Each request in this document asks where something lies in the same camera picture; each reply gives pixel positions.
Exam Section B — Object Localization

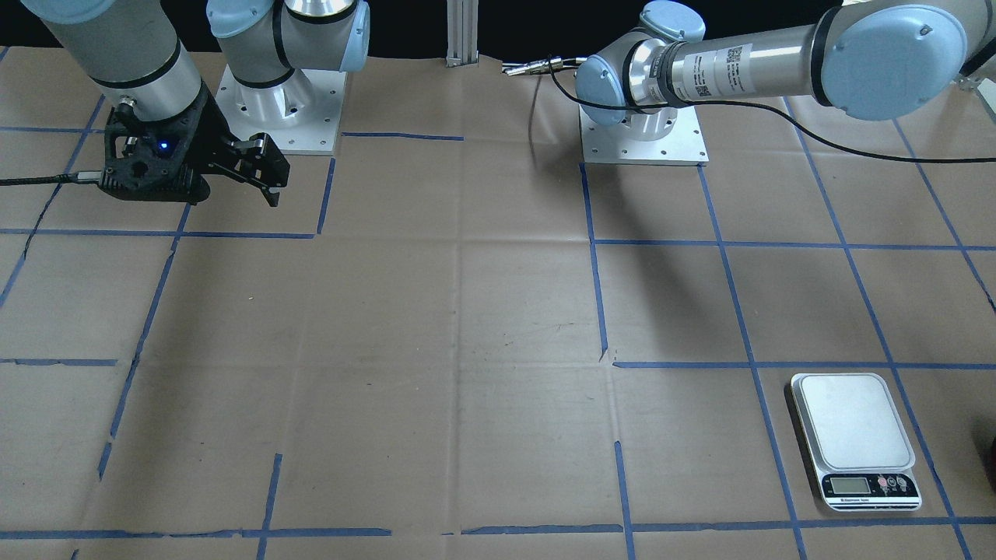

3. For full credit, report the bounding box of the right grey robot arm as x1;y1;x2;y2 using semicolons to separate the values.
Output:
25;1;371;207

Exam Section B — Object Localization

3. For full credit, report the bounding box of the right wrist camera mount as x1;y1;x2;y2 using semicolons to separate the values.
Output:
97;96;210;205

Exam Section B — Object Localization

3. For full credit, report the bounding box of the aluminium frame post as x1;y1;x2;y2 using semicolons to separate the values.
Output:
445;0;480;68

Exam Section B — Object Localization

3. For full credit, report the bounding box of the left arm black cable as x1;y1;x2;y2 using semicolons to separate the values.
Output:
526;54;996;166

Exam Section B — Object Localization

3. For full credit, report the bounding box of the silver kitchen scale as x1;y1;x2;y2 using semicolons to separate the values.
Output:
788;372;924;513

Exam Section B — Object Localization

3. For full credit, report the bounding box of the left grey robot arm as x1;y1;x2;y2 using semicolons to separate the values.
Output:
575;1;994;125

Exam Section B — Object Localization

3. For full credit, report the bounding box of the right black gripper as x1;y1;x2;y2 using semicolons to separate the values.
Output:
188;82;289;207

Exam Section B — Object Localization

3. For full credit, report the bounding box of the black braided cable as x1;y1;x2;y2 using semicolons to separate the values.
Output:
0;173;102;187

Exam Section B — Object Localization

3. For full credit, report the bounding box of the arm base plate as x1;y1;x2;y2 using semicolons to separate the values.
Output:
215;67;349;156
579;107;710;166

